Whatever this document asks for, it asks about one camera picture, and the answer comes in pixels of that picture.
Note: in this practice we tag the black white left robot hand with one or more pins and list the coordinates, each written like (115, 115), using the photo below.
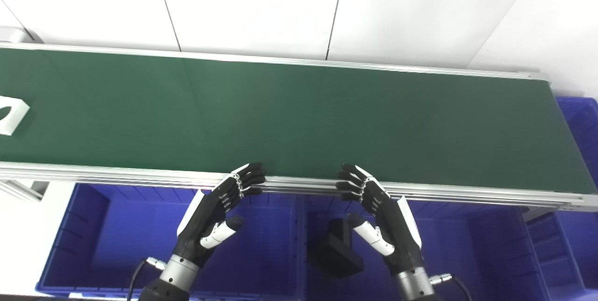
(205, 214)

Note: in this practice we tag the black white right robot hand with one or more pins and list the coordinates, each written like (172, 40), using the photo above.
(397, 231)

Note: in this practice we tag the white square part round hole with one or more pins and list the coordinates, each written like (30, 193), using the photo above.
(21, 111)

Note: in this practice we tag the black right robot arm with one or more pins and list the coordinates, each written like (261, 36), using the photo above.
(413, 284)

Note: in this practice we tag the black block part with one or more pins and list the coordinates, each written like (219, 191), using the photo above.
(334, 249)

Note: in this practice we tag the blue plastic bin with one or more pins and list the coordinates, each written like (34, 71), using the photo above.
(467, 254)
(140, 226)
(584, 128)

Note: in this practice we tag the aluminium conveyor leg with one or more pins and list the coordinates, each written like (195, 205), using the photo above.
(32, 189)
(537, 212)

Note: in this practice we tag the grey conveyor end housing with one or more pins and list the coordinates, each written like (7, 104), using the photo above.
(11, 34)

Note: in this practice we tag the green conveyor belt aluminium frame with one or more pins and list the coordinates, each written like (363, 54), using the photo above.
(299, 118)

